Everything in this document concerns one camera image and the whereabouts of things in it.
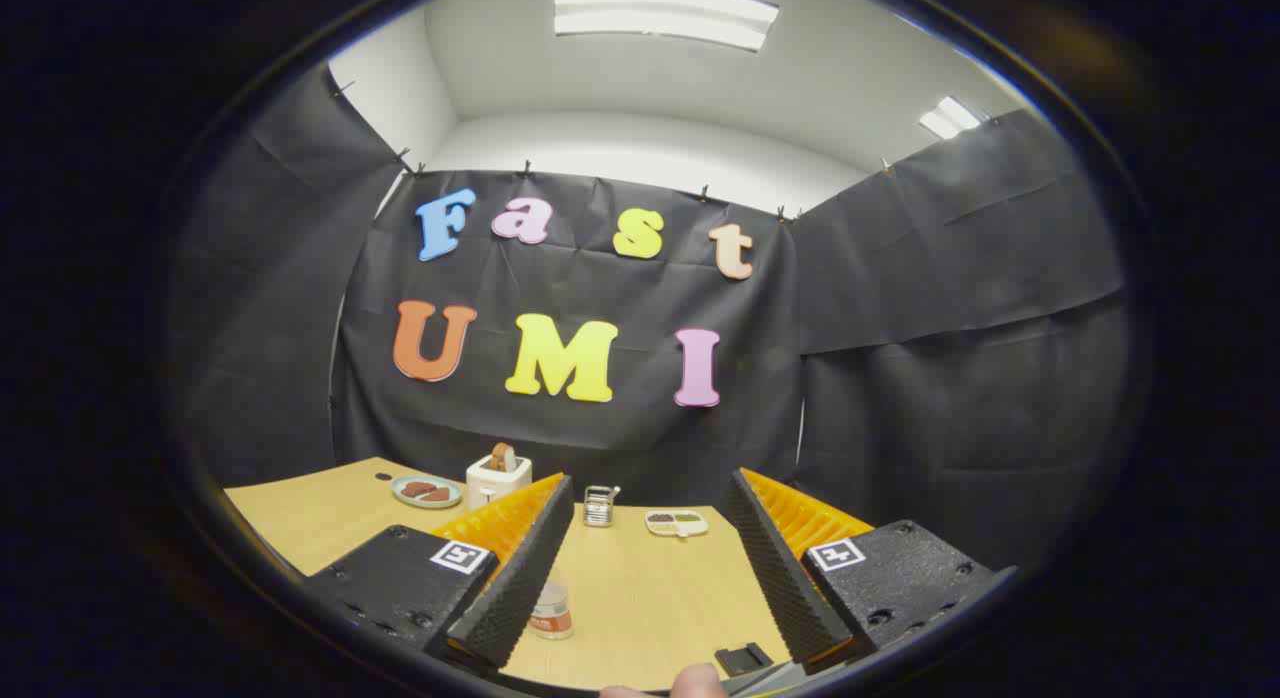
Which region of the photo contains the small ceiling light panel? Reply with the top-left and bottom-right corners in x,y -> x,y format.
919,96 -> 982,140

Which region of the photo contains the clear plastic juice bottle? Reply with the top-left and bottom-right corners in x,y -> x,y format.
530,573 -> 575,641

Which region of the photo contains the large ceiling light panel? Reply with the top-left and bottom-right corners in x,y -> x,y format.
554,0 -> 780,52

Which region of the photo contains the small white divided dish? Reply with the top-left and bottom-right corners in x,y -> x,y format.
644,510 -> 710,539

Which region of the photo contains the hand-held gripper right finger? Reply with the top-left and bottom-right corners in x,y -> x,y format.
722,466 -> 1021,667

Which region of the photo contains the black backdrop cloth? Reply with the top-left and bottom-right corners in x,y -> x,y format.
170,63 -> 1136,579

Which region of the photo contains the wooden table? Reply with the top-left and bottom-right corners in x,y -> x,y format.
222,456 -> 801,692

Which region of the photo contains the green plate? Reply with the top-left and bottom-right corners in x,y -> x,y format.
390,475 -> 464,510

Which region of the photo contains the white toaster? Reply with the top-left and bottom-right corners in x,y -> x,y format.
466,454 -> 534,510

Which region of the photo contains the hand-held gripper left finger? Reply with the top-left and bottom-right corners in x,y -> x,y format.
303,471 -> 576,672

